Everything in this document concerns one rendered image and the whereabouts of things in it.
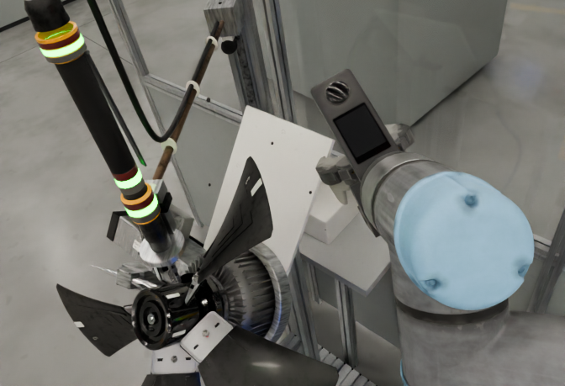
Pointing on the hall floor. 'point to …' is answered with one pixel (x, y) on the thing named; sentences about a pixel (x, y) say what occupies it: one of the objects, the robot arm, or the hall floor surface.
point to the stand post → (301, 311)
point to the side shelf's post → (345, 299)
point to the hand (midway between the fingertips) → (351, 144)
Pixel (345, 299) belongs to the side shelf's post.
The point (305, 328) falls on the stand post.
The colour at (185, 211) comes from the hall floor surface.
